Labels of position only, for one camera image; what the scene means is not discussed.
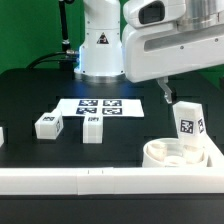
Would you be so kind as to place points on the white U-shaped fence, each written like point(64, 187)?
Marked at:
point(90, 181)

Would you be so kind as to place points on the white round stool seat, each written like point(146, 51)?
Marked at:
point(168, 152)

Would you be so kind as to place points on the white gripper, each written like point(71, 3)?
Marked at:
point(161, 50)

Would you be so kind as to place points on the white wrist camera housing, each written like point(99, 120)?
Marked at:
point(142, 13)

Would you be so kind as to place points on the white marker sheet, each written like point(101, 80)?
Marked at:
point(106, 107)

